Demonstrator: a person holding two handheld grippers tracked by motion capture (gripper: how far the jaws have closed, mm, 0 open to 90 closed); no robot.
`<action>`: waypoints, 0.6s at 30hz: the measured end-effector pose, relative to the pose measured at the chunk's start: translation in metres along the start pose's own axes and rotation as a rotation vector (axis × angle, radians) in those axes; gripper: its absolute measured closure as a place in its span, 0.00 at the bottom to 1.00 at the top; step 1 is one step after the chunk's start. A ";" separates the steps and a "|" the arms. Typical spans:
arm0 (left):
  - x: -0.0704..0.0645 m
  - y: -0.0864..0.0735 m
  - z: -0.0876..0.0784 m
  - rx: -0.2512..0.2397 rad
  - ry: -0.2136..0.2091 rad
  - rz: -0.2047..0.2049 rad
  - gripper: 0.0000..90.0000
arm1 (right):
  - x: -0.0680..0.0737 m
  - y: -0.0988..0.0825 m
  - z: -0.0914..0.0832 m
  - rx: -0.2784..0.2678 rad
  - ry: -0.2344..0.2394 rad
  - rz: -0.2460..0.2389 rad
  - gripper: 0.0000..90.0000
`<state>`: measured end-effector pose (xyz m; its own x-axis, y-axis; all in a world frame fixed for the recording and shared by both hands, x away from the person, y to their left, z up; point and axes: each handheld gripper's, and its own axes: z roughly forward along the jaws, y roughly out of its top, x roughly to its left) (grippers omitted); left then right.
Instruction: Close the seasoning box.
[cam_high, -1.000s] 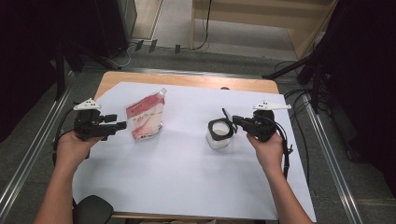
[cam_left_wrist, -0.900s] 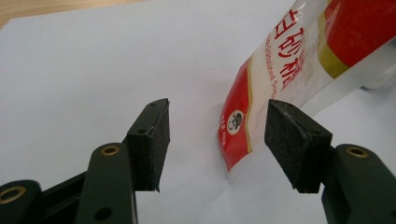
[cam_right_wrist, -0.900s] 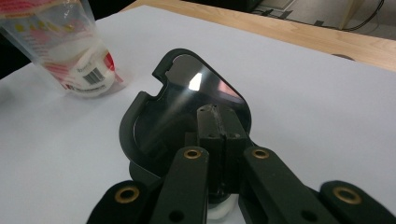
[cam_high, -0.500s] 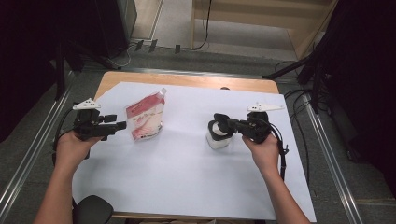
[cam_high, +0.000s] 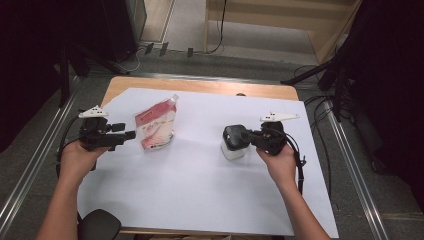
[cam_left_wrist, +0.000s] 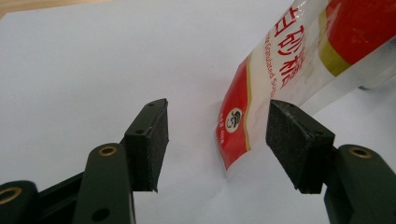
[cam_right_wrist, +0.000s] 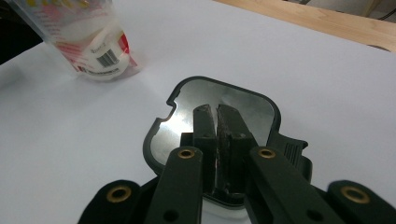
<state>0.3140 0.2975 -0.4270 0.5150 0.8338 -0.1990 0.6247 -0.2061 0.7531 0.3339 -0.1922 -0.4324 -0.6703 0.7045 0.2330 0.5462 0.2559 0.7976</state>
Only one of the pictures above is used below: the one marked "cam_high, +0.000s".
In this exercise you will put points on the wooden frame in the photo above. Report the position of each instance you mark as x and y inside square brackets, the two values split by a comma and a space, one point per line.
[266, 20]

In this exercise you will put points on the white pouch with red print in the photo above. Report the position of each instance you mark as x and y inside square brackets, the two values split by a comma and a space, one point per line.
[156, 126]

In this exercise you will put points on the small black block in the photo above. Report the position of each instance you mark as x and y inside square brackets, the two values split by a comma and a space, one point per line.
[190, 52]

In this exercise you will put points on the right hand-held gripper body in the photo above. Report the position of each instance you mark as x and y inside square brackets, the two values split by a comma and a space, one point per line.
[273, 138]

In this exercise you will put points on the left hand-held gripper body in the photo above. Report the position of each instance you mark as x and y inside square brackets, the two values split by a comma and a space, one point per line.
[95, 136]

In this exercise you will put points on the dark curtain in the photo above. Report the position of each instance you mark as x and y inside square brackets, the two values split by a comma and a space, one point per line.
[26, 66]
[393, 83]

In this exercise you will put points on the metal floor rail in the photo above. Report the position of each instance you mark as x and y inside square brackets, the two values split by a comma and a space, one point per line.
[356, 173]
[33, 166]

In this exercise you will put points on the black chair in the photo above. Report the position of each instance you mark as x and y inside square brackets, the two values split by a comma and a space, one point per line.
[100, 225]

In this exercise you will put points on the black stand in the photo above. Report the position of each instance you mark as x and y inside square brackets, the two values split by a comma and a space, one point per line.
[66, 76]
[336, 80]

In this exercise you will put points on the dark cabinet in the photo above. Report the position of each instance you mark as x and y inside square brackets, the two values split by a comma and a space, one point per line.
[123, 26]

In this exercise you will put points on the person's left hand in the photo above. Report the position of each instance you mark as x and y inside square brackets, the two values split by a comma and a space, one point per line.
[76, 161]

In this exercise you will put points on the person's right hand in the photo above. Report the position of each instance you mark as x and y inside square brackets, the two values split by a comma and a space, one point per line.
[283, 170]

